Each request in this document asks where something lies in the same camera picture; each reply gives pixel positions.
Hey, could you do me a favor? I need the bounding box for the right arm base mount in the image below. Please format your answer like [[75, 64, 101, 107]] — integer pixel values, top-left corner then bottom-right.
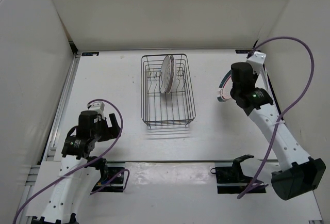
[[210, 154, 254, 194]]

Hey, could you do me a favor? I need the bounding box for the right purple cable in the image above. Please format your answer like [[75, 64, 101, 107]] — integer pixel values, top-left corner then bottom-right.
[[236, 36, 316, 200]]

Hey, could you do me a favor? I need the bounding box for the white plate in rack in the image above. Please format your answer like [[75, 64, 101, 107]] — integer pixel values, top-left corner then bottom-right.
[[159, 55, 176, 94]]

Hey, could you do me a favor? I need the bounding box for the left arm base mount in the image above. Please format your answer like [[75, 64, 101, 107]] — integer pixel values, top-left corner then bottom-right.
[[91, 166, 130, 194]]

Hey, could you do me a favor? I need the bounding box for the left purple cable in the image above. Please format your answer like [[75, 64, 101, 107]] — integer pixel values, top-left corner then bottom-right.
[[12, 99, 130, 222]]

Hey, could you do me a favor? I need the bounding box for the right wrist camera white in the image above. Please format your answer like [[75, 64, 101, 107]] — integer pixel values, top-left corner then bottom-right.
[[246, 51, 266, 75]]

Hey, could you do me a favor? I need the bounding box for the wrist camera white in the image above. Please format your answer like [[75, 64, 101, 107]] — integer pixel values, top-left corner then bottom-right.
[[246, 51, 266, 75], [87, 101, 105, 119]]

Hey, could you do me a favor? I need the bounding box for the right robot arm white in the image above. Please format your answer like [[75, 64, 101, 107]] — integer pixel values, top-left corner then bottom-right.
[[230, 62, 326, 200]]

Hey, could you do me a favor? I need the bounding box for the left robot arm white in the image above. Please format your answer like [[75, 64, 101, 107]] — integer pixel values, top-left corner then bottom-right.
[[31, 110, 121, 223]]

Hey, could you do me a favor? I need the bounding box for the green red rimmed plate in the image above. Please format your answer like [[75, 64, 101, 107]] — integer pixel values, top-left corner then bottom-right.
[[217, 70, 233, 103]]

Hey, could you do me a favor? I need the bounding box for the wire dish rack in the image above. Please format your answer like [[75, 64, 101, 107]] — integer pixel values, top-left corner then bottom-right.
[[141, 53, 196, 128]]

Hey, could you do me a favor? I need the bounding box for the purple cable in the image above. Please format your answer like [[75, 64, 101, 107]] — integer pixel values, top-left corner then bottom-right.
[[12, 99, 130, 222], [236, 36, 316, 200]]

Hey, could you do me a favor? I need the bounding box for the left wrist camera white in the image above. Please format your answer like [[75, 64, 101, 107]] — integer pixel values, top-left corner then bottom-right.
[[87, 101, 105, 119]]

